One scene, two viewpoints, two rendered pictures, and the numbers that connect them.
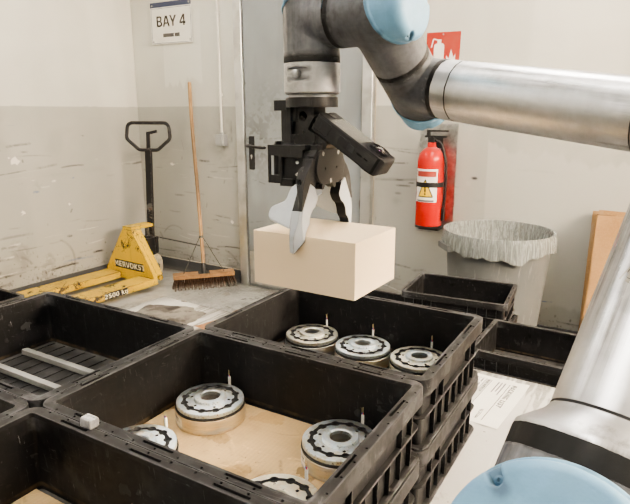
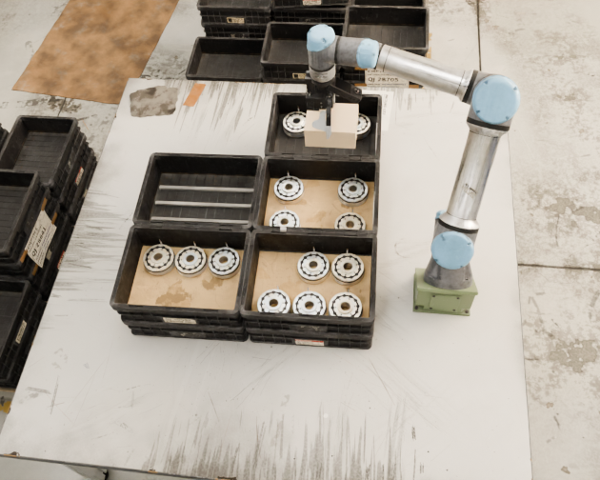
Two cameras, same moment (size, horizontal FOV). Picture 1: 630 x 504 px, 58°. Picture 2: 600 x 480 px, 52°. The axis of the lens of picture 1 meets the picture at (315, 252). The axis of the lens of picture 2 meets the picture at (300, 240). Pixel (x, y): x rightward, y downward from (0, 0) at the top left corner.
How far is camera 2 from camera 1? 1.49 m
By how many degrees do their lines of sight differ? 47
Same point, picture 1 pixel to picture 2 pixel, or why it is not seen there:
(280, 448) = (328, 197)
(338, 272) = (348, 141)
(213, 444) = (302, 206)
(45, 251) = not seen: outside the picture
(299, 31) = (322, 62)
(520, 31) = not seen: outside the picture
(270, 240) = (313, 133)
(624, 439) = (463, 224)
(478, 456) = (385, 151)
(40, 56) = not seen: outside the picture
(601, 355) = (457, 207)
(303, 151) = (324, 99)
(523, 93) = (418, 77)
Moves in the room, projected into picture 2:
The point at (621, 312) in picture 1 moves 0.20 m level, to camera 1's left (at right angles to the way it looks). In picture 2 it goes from (461, 197) to (397, 226)
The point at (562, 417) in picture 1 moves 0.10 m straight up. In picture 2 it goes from (451, 221) to (457, 200)
